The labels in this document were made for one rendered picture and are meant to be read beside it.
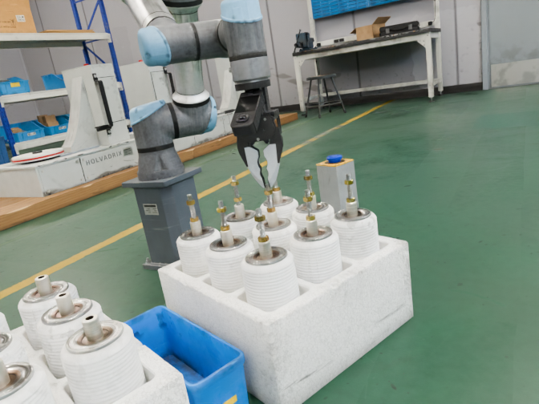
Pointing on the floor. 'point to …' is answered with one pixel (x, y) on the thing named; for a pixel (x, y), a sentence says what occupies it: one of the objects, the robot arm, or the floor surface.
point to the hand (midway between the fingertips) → (265, 182)
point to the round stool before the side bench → (326, 94)
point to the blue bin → (194, 356)
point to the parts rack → (17, 40)
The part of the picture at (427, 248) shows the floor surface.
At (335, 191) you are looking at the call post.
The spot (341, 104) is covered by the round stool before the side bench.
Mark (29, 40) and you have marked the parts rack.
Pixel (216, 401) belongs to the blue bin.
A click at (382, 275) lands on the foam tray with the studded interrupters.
